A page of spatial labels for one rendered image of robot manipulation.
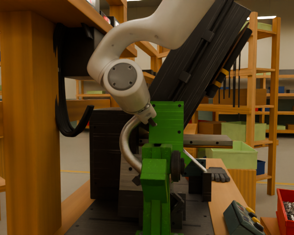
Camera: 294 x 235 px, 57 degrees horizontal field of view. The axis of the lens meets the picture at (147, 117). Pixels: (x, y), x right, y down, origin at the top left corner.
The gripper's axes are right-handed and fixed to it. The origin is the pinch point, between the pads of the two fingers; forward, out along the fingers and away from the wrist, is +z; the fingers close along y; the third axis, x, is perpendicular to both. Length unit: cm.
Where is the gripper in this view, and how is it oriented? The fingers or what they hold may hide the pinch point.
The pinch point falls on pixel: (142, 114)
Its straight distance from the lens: 86.0
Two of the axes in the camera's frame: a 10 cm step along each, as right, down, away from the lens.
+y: -6.6, -7.1, 2.5
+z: 1.1, 2.3, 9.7
